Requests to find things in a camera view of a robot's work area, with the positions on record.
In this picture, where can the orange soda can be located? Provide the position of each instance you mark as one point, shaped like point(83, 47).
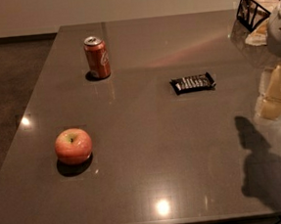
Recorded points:
point(97, 56)

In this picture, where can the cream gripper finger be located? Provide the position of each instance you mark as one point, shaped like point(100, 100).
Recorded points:
point(268, 105)

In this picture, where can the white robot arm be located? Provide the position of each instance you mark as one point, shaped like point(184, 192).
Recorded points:
point(274, 32)

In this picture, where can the black snack bar wrapper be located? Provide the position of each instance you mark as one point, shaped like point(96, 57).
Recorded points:
point(189, 84)

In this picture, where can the red yellow apple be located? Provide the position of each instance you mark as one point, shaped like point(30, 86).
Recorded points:
point(73, 146)

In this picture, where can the black wire basket with napkins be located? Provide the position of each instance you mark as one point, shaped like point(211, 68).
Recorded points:
point(254, 16)

